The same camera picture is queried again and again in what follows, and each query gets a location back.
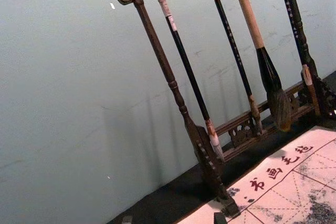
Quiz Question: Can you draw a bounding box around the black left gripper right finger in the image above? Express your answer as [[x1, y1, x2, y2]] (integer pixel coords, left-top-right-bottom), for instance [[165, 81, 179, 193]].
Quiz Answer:
[[213, 211, 227, 224]]

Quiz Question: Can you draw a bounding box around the black table cloth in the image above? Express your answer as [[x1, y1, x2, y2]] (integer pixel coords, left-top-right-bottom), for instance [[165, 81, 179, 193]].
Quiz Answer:
[[106, 70, 336, 224]]

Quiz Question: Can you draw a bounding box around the white calligraphy felt mat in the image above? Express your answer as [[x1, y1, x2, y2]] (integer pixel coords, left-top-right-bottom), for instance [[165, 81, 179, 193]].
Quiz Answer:
[[177, 125, 336, 224]]

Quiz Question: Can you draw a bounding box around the thin black brush, white cap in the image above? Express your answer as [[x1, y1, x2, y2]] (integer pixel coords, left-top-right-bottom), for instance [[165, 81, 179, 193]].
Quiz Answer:
[[156, 0, 226, 162]]

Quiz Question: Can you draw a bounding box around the thin black brush, brown tip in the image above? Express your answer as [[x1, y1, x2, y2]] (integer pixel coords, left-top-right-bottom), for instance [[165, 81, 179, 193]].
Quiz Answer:
[[208, 0, 264, 136]]

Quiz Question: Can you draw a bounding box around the dark carved wooden brush rack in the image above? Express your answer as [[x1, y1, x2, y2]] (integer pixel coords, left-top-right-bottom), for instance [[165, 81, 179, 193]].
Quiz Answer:
[[91, 0, 336, 219]]

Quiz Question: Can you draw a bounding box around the black brush with cream ferrule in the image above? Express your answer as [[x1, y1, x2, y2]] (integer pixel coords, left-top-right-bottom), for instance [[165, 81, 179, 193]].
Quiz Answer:
[[276, 0, 322, 116]]

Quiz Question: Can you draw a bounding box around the large brush with tan handle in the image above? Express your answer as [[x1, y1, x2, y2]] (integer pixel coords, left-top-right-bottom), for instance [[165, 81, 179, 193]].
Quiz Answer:
[[230, 0, 292, 132]]

